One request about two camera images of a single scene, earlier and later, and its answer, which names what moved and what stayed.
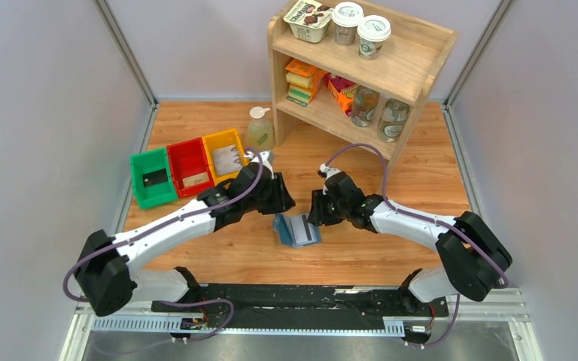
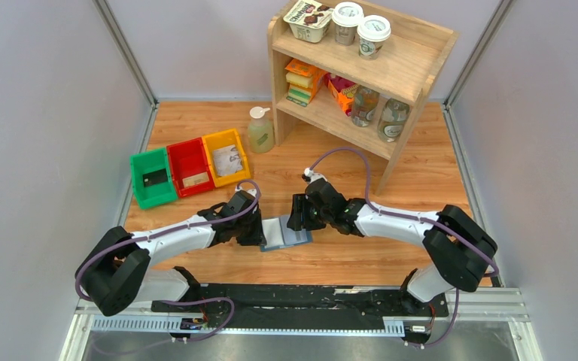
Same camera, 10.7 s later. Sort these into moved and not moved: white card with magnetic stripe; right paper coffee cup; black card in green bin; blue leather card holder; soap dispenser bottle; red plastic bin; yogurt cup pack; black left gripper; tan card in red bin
Moved: white card with magnetic stripe; black left gripper; blue leather card holder
Not moved: right paper coffee cup; soap dispenser bottle; black card in green bin; yogurt cup pack; tan card in red bin; red plastic bin
